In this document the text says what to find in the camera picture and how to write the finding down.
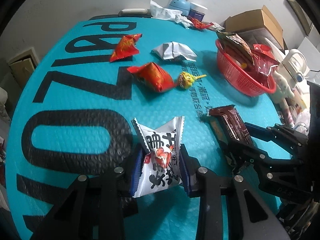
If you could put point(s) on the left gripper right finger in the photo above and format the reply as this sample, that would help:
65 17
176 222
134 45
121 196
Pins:
201 182

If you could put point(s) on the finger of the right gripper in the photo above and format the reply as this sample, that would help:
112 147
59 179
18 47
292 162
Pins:
240 155
285 137

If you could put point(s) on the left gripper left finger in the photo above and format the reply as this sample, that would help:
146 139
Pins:
122 184

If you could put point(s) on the dark brown snack packet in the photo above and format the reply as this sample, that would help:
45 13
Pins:
228 125

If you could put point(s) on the white red snack packet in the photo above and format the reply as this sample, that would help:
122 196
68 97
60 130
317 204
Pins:
158 163

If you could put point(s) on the large red snack bag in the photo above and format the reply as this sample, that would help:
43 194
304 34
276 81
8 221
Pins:
262 68

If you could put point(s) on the green nutrition cereal bag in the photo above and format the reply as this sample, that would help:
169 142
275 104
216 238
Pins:
237 44

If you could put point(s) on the paper cup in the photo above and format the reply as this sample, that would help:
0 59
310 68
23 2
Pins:
297 102

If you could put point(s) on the red plastic basket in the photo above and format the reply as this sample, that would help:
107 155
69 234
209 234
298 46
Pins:
240 79

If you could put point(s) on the yellow lollipop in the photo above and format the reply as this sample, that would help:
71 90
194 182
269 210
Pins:
186 80

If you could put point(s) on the red box packet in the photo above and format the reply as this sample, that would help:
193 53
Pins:
263 49

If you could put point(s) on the teal bubble mat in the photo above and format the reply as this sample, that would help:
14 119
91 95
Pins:
74 115

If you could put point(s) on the orange red snack packet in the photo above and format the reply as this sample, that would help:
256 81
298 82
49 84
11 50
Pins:
153 76

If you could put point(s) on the gold framed picture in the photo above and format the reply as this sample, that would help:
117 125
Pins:
303 18

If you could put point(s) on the brown cardboard box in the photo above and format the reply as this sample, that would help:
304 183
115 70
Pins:
260 22

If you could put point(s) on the white crumpled wrapper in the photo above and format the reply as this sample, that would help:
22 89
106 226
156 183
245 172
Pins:
174 51

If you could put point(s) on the red candy wrapper at back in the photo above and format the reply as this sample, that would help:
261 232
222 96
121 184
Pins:
198 24

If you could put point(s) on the white lid jar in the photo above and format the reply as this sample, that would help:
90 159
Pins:
197 11

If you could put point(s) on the small red snack packet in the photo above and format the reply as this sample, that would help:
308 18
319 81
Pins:
126 47

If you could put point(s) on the blue deer humidifier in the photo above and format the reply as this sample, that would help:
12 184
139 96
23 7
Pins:
181 5

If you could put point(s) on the white crumpled tissue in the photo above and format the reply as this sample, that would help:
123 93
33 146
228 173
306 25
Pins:
166 14

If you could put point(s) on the white flat device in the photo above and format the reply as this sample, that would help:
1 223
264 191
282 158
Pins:
135 12

